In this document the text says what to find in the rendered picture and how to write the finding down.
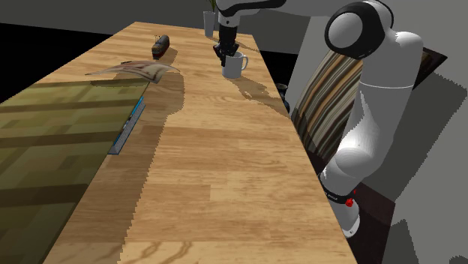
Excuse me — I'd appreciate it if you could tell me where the olive patterned flat box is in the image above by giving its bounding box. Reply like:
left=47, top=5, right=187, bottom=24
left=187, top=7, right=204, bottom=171
left=0, top=80, right=152, bottom=264

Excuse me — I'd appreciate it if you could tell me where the blue book with grey pages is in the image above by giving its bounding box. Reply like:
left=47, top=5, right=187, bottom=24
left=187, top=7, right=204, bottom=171
left=107, top=96, right=146, bottom=156

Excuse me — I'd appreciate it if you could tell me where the white vase with green plant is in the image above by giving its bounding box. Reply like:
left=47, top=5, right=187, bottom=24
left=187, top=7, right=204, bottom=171
left=202, top=0, right=218, bottom=38

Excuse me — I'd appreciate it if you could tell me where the white mug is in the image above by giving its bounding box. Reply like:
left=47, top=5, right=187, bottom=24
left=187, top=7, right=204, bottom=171
left=221, top=51, right=250, bottom=80

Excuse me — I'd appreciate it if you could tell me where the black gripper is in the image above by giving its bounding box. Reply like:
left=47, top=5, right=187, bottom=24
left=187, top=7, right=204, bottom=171
left=213, top=25, right=241, bottom=68

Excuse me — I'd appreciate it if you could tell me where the open curled magazine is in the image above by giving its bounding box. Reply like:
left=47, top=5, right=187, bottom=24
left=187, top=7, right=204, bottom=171
left=84, top=60, right=182, bottom=85

